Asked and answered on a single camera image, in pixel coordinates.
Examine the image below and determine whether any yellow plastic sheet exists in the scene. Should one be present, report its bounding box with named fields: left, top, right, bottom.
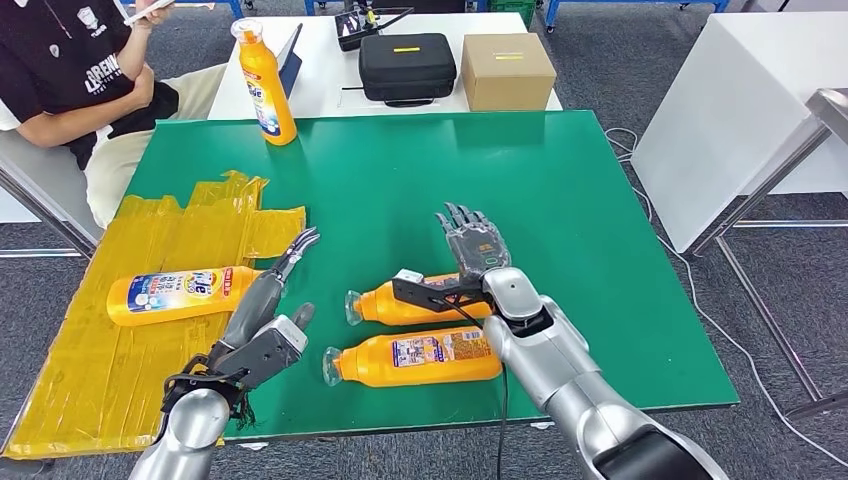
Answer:
left=1, top=170, right=309, bottom=462

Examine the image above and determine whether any large white table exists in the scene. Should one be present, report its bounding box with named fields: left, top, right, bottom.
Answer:
left=630, top=11, right=848, bottom=255

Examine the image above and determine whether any grey metal bench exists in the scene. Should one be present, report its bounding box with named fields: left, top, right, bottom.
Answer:
left=0, top=129, right=104, bottom=260

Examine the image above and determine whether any white smartphone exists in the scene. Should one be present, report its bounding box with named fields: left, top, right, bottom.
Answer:
left=123, top=0, right=177, bottom=28

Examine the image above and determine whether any green table board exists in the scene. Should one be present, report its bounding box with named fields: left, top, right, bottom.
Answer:
left=122, top=109, right=741, bottom=442

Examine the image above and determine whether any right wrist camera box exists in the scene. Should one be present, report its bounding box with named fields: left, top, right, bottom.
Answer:
left=392, top=268, right=495, bottom=313

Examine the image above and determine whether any tablet in blue case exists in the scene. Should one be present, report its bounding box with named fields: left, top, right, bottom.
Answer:
left=276, top=23, right=305, bottom=101

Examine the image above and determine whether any brown cardboard box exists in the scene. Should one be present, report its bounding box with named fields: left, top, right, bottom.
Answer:
left=460, top=33, right=558, bottom=113

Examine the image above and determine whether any person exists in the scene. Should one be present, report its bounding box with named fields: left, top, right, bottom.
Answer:
left=0, top=0, right=230, bottom=230

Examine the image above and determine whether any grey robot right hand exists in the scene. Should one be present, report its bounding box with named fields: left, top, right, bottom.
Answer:
left=435, top=203, right=513, bottom=283

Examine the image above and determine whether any black carrying case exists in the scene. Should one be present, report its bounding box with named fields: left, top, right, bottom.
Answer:
left=358, top=33, right=458, bottom=109

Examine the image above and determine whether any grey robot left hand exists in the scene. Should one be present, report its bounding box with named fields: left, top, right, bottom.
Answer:
left=218, top=227, right=321, bottom=352

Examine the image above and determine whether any green plastic crate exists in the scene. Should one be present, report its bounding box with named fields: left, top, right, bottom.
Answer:
left=486, top=0, right=537, bottom=28

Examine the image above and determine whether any blue metal frame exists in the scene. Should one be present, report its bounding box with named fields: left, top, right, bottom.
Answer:
left=119, top=0, right=246, bottom=20

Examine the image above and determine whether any grey metal table frame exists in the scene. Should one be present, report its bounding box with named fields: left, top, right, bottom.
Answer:
left=682, top=87, right=848, bottom=421

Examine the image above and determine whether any white floor cable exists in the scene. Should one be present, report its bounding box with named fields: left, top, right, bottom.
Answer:
left=604, top=127, right=848, bottom=468

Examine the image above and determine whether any orange detergent bottle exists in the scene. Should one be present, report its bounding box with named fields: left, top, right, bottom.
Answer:
left=107, top=264, right=266, bottom=328
left=322, top=325, right=505, bottom=389
left=344, top=272, right=495, bottom=327
left=230, top=17, right=299, bottom=147

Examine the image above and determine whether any black remote controller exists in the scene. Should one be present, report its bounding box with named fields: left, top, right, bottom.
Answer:
left=333, top=5, right=415, bottom=53

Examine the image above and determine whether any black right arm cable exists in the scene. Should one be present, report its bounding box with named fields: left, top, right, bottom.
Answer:
left=430, top=298, right=511, bottom=480

